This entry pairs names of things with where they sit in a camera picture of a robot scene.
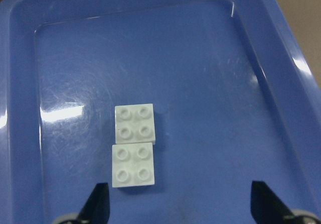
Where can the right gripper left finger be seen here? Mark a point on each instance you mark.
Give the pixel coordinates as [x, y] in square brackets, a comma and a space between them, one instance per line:
[95, 210]

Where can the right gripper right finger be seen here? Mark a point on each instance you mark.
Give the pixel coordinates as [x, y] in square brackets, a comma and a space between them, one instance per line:
[267, 207]

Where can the white block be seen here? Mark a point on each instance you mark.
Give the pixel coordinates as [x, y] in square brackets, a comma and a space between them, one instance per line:
[134, 124]
[132, 165]

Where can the blue plastic tray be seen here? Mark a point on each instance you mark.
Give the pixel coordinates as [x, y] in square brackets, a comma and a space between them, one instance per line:
[234, 101]

